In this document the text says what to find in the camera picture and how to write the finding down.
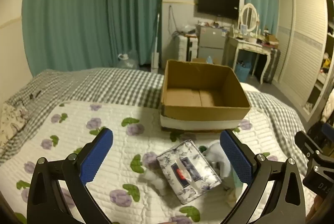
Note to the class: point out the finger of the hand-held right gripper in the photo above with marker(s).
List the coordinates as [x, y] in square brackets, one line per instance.
[304, 141]

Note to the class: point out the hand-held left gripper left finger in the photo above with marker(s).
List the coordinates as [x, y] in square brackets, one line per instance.
[96, 156]

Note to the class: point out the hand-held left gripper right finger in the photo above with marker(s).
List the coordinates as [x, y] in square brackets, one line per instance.
[234, 158]

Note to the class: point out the floral tissue pack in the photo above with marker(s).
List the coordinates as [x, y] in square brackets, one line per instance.
[188, 174]

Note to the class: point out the pale green soft item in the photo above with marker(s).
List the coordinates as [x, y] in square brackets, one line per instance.
[236, 192]

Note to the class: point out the white floral quilt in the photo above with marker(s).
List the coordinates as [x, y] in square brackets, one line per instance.
[78, 122]

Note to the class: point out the dark suitcase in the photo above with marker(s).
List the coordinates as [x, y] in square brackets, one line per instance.
[272, 64]

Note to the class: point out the blue laundry basket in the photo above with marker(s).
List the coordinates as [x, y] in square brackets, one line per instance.
[242, 72]

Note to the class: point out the small dark object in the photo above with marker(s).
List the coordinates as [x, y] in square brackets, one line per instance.
[35, 94]

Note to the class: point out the floral pillow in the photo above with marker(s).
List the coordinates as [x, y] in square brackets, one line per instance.
[10, 122]

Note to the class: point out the white louvred wardrobe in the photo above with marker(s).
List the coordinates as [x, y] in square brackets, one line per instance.
[305, 44]

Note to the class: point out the clear water jug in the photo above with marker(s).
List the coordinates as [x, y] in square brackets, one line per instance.
[127, 62]

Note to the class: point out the printed cardboard box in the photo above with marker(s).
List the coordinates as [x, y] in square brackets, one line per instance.
[198, 60]

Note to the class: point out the white dressing table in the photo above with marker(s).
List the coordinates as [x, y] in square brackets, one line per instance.
[248, 46]

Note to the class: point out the white stick mop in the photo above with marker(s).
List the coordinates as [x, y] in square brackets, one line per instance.
[155, 59]

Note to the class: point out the small grey fridge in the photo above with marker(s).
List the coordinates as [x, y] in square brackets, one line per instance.
[211, 44]

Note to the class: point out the white suitcase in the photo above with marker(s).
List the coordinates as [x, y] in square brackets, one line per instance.
[186, 47]

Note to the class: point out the white oval vanity mirror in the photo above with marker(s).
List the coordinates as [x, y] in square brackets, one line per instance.
[249, 17]

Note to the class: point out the wide teal curtain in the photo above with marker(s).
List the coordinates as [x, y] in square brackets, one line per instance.
[78, 4]

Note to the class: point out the black wall television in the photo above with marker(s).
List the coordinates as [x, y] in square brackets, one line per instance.
[218, 3]

